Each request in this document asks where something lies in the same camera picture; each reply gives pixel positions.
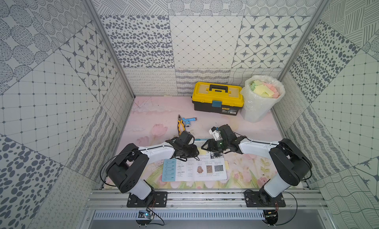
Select yellow handled pliers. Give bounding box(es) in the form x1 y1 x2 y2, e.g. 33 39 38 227
178 114 186 135

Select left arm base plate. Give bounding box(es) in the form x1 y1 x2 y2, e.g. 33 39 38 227
127 191 168 208

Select left circuit board with cable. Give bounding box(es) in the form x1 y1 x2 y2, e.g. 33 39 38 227
136 210 165 227

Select art textbook with yellow cover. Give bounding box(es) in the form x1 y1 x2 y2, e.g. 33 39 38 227
162 139 228 182

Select white trash bin with bag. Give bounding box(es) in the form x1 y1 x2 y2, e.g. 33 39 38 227
240 75 285 123

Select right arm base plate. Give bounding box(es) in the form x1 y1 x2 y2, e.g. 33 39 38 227
243 190 286 208

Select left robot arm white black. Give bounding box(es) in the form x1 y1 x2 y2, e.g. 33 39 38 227
101 131 199 201

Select discarded sticky notes pile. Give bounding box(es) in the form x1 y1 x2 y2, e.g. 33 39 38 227
250 80 280 99

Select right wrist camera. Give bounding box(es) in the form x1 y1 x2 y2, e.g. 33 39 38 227
209 126 222 141

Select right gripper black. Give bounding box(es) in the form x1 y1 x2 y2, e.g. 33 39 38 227
201 139 229 154

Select aluminium mounting rail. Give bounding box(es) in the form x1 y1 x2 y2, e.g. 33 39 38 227
84 189 328 210

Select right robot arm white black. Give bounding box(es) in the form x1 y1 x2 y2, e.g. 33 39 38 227
201 124 312 198

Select right black connector with cable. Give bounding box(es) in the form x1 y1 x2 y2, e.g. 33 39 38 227
262 210 297 227

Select blue plastic tool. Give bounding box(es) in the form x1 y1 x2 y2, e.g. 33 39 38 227
182 117 197 127

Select yellow black toolbox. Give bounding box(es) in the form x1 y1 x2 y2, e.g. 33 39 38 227
192 82 244 116

